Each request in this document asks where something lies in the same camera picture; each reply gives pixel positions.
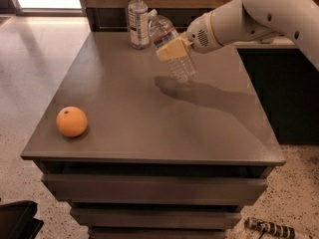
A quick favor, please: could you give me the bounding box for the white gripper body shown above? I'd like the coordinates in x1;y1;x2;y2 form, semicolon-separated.
186;12;221;54

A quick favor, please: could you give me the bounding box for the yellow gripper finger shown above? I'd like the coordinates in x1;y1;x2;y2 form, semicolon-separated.
155;36;192;62

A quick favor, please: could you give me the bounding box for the clear ribbed water bottle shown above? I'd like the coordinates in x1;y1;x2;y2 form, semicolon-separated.
149;9;196;84

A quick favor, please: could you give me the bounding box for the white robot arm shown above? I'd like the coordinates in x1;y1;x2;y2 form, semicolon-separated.
157;0;319;70

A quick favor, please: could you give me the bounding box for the tall labelled water bottle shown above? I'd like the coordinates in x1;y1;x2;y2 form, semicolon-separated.
128;0;150;50

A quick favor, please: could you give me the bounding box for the grey drawer cabinet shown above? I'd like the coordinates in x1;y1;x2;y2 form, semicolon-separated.
23;32;284;239

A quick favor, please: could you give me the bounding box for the orange fruit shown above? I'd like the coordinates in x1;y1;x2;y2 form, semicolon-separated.
56;107;88;137

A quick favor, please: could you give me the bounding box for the striped power strip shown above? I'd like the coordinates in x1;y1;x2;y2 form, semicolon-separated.
244;217;296;239

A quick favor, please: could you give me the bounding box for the black bin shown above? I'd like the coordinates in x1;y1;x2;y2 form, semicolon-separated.
0;200;44;239

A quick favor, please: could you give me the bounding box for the metal wall rail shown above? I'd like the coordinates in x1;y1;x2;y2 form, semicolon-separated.
98;26;129;32

